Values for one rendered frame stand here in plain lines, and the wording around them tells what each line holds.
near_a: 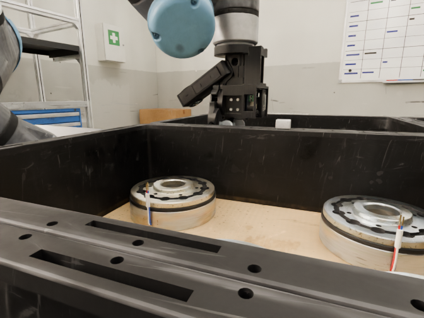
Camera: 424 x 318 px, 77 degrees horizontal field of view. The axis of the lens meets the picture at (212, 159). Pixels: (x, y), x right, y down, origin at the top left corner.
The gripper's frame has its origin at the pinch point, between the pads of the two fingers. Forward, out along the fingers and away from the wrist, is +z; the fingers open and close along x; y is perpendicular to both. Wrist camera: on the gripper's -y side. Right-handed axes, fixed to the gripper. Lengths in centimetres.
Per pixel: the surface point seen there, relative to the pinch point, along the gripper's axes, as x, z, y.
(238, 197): -12.0, 1.5, 8.1
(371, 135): -10.3, -7.9, 22.8
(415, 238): -20.3, -1.3, 26.1
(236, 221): -18.0, 2.0, 10.2
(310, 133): -11.0, -7.8, 16.6
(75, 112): 95, 0, -171
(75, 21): 102, -66, -169
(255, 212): -14.5, 2.0, 11.3
